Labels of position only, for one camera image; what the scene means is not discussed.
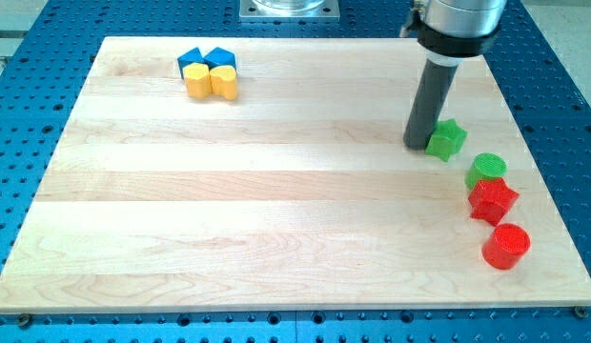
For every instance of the green star block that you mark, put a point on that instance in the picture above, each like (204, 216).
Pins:
(446, 140)

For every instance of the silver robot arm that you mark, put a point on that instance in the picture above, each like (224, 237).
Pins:
(453, 30)

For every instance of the blue cube block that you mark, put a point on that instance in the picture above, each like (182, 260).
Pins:
(192, 56)

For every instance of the blue pentagon block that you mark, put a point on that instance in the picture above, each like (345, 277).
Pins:
(219, 57)

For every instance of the red star block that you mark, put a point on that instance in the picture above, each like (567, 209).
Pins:
(491, 200)

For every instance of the green cylinder block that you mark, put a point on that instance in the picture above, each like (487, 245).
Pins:
(485, 166)

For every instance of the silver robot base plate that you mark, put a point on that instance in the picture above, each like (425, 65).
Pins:
(288, 10)

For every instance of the red cylinder block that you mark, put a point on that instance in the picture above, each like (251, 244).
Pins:
(506, 246)

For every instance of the wooden board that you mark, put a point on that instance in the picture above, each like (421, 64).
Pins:
(297, 195)

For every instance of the yellow heart block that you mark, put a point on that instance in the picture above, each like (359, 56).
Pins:
(224, 82)

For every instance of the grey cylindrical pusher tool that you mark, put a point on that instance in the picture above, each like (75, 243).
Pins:
(433, 87)

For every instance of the blue perforated table plate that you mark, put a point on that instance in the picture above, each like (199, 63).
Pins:
(41, 82)

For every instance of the yellow hexagon block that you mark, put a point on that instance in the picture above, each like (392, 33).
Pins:
(197, 80)

